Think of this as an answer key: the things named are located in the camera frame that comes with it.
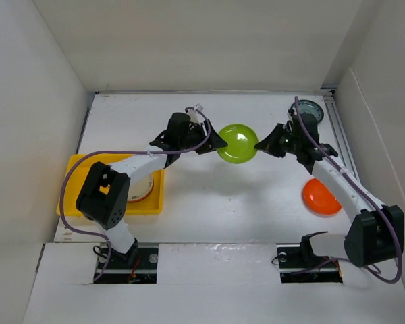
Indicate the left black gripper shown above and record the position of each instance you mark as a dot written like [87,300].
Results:
[214,143]

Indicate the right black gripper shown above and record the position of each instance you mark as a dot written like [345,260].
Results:
[269,143]

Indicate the green plate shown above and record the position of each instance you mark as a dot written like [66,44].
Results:
[240,140]

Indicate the blue white porcelain plate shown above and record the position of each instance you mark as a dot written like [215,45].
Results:
[310,111]

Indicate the orange plate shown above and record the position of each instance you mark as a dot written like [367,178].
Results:
[319,199]

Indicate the cream floral plate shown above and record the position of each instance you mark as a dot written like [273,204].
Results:
[140,189]

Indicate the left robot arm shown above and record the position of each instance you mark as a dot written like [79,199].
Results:
[104,194]

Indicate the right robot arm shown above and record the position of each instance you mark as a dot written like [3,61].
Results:
[376,233]

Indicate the yellow plastic bin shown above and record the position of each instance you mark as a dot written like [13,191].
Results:
[152,203]

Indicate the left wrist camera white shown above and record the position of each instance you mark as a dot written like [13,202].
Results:
[196,116]

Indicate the aluminium rail right side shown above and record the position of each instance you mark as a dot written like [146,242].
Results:
[338,130]

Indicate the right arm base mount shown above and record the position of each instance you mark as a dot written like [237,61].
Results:
[298,266]

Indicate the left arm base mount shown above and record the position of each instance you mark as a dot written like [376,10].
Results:
[143,270]

